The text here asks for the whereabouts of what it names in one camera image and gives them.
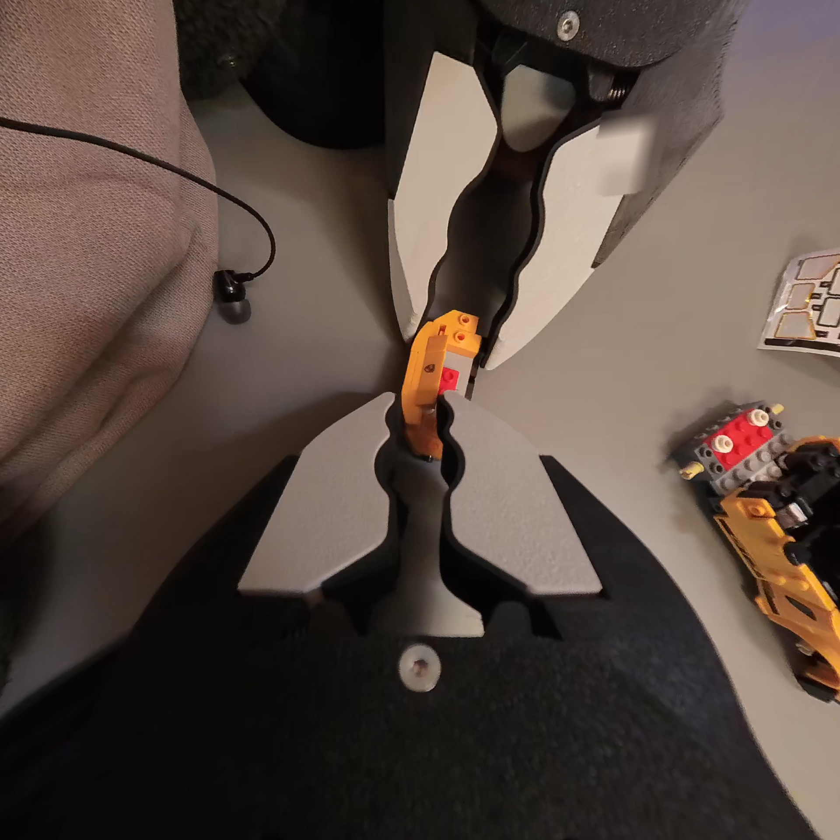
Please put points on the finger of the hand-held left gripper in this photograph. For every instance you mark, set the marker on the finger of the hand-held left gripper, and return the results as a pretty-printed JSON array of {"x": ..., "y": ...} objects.
[
  {"x": 420, "y": 197},
  {"x": 571, "y": 262}
]

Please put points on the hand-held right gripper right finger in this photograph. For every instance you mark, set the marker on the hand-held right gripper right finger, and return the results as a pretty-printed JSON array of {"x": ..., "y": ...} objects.
[{"x": 512, "y": 518}]

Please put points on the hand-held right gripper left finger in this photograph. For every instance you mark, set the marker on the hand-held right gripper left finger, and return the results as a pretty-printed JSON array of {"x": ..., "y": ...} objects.
[{"x": 328, "y": 512}]

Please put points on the orange curved lego subassembly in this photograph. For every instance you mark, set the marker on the orange curved lego subassembly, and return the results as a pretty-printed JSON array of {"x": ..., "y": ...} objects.
[{"x": 417, "y": 374}]

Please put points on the lego sticker sheet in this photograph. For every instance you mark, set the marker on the lego sticker sheet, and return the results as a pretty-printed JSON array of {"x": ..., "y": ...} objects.
[{"x": 807, "y": 302}]

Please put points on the yellow lego car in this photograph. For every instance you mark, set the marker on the yellow lego car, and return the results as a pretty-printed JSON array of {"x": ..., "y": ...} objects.
[{"x": 741, "y": 439}]

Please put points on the dark fleece jacket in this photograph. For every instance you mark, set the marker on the dark fleece jacket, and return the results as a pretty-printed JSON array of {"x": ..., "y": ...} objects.
[{"x": 203, "y": 46}]

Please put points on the beige hooded sweatshirt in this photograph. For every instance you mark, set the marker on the beige hooded sweatshirt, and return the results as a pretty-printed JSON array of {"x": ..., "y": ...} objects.
[{"x": 98, "y": 262}]

